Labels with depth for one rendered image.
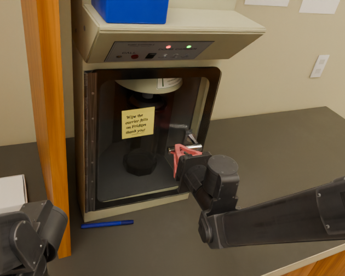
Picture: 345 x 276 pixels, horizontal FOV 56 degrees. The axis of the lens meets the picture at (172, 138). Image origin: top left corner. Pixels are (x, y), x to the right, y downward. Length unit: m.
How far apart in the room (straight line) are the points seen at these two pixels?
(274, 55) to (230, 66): 0.22
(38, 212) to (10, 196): 0.51
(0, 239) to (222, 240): 0.34
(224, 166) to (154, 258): 0.37
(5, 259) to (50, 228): 0.11
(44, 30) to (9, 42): 0.56
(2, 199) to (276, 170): 0.91
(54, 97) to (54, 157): 0.13
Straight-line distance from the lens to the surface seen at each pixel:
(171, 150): 0.76
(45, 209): 0.48
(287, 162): 1.33
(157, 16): 0.55
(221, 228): 0.57
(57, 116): 0.60
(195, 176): 0.68
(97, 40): 0.55
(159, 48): 0.61
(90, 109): 0.69
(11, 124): 1.22
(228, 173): 0.59
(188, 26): 0.57
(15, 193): 0.99
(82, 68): 0.66
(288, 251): 1.01
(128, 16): 0.53
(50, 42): 0.54
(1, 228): 0.38
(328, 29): 1.68
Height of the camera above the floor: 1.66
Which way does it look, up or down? 35 degrees down
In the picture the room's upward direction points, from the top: 10 degrees clockwise
